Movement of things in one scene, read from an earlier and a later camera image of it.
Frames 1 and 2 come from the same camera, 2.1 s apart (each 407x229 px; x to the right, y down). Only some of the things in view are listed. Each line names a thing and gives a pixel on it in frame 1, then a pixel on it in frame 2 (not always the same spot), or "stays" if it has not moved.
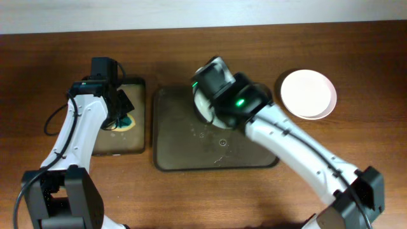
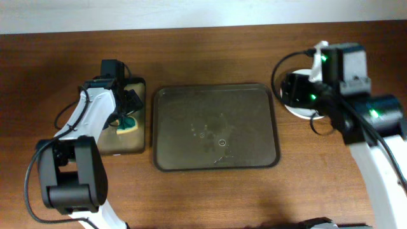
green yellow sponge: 124,123 stays
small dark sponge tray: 111,142 stays
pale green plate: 202,104 to 301,112
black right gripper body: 241,81 to 303,93
